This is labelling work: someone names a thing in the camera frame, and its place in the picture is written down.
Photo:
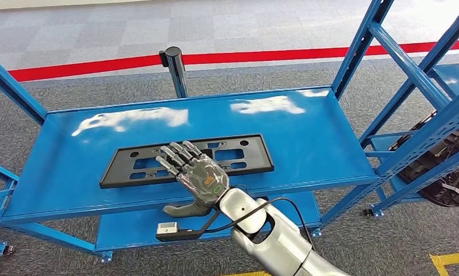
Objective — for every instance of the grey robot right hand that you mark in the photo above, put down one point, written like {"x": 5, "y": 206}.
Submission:
{"x": 204, "y": 179}

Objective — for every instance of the black rectangular panel with cutouts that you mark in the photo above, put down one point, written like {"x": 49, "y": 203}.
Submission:
{"x": 257, "y": 162}

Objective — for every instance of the black ribbed plastic housing part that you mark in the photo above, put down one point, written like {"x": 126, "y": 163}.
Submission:
{"x": 453, "y": 186}

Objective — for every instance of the yellow floor tape square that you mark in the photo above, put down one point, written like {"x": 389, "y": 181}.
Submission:
{"x": 457, "y": 258}
{"x": 252, "y": 274}

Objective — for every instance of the red barrier belt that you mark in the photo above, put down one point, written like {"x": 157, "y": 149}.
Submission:
{"x": 80, "y": 69}

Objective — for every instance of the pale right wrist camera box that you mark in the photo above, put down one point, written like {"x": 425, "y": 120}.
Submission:
{"x": 166, "y": 228}

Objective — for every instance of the chrome barrier stanchion post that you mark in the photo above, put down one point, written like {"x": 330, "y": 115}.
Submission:
{"x": 178, "y": 76}

